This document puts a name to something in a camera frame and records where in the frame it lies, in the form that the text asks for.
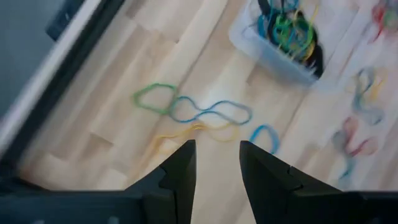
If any black rubber band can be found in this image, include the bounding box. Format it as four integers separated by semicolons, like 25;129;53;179
257;0;325;79

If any red rubber band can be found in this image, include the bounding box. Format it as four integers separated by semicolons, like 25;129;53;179
371;2;388;41
341;116;379;157

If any blue rubber band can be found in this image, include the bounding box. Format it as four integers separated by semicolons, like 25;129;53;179
331;130;358;189
169;95;253;126
249;124;280;156
353;67;386;126

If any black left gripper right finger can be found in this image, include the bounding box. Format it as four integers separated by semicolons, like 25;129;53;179
239;140;341;224

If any green rubber band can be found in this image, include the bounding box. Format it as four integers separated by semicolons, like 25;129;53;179
132;82;178;116
273;14;315;54
384;6;398;32

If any clear plastic bin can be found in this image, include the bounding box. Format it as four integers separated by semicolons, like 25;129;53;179
228;0;363;91

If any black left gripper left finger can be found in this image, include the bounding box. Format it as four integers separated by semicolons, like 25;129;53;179
124;139;197;224

